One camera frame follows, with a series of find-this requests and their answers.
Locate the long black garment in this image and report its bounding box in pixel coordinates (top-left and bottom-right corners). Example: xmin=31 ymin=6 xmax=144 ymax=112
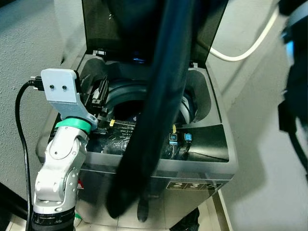
xmin=105 ymin=0 xmax=199 ymax=221

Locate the grey top-load washing machine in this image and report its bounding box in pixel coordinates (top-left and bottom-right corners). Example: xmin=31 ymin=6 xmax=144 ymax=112
xmin=36 ymin=48 xmax=239 ymax=230

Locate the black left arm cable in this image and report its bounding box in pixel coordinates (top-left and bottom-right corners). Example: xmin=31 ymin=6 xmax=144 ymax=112
xmin=14 ymin=76 xmax=45 ymax=229

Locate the white hose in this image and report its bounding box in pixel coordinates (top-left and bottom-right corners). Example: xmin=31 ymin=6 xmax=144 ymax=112
xmin=209 ymin=7 xmax=280 ymax=63

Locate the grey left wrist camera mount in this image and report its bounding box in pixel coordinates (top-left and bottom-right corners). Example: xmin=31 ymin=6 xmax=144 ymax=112
xmin=40 ymin=68 xmax=98 ymax=127

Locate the black washer lid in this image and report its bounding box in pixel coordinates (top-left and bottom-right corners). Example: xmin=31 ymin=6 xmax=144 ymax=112
xmin=81 ymin=0 xmax=230 ymax=69

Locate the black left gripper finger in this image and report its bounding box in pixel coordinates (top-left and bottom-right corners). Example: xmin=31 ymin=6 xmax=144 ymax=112
xmin=87 ymin=76 xmax=100 ymax=104
xmin=99 ymin=76 xmax=110 ymax=110

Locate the crumpled black garment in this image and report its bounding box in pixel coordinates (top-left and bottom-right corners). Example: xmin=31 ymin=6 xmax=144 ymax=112
xmin=169 ymin=207 xmax=201 ymax=231

